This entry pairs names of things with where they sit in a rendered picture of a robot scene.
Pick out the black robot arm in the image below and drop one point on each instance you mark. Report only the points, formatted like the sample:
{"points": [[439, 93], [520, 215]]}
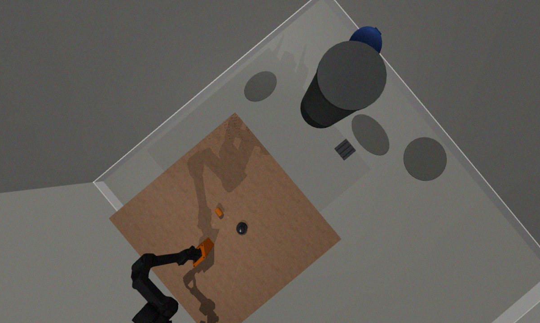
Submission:
{"points": [[159, 308]]}

